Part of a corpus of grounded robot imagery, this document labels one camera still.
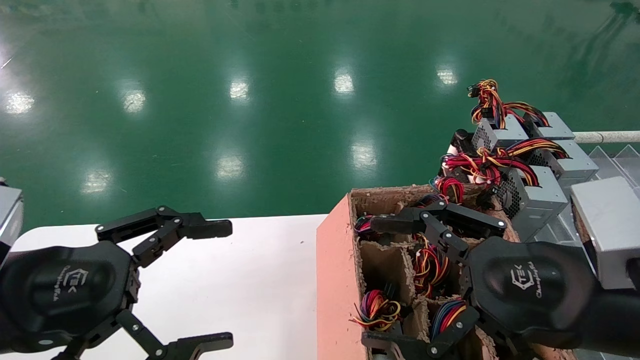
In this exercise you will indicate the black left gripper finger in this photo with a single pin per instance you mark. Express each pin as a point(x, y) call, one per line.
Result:
point(170, 222)
point(200, 344)

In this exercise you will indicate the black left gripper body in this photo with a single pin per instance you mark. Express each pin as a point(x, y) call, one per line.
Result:
point(60, 290)

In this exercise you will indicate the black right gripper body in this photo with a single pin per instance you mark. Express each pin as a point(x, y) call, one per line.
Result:
point(530, 290)

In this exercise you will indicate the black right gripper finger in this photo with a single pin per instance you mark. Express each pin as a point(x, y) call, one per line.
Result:
point(395, 347)
point(440, 215)

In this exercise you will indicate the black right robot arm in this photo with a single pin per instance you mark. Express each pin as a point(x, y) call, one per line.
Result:
point(620, 325)

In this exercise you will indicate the black plug block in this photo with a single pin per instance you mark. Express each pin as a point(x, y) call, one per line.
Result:
point(462, 140)

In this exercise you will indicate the pink cardboard divider box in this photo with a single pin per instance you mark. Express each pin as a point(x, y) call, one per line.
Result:
point(335, 290)

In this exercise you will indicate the grey power supply, moved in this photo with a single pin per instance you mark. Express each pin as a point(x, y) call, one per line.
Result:
point(610, 225)

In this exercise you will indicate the small grey power supply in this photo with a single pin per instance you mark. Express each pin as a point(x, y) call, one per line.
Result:
point(557, 127)

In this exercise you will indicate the clear acrylic rack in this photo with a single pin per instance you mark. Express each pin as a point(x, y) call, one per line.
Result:
point(620, 162)

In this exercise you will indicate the white pipe rail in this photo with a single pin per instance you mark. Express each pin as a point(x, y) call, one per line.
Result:
point(610, 137)

